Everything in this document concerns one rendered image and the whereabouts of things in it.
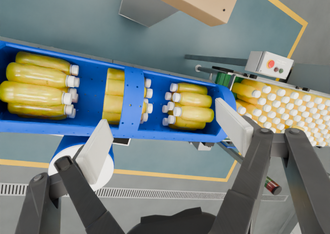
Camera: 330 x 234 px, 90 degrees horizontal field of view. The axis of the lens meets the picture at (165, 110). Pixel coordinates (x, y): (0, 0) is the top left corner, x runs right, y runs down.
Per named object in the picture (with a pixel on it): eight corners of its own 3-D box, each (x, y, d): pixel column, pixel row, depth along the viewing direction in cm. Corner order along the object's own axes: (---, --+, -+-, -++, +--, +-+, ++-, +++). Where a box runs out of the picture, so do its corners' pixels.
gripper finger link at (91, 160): (96, 185, 14) (88, 186, 14) (114, 139, 21) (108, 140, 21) (83, 158, 13) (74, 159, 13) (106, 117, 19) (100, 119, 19)
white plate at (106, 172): (46, 196, 76) (47, 194, 77) (109, 193, 86) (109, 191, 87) (49, 143, 69) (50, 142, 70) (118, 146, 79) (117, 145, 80)
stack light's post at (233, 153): (184, 111, 205) (254, 169, 106) (187, 112, 206) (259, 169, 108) (183, 114, 206) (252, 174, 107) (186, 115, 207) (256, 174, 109)
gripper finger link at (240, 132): (244, 128, 13) (254, 127, 13) (214, 98, 19) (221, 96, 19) (243, 158, 14) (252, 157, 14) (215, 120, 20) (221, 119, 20)
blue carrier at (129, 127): (9, 40, 61) (-63, 31, 35) (208, 81, 92) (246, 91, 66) (12, 113, 68) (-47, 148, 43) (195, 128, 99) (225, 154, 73)
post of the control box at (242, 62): (185, 54, 180) (259, 60, 91) (188, 55, 182) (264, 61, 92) (184, 58, 181) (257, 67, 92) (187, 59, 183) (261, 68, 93)
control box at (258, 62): (250, 50, 87) (267, 51, 78) (276, 59, 94) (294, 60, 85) (243, 69, 90) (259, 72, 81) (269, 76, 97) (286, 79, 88)
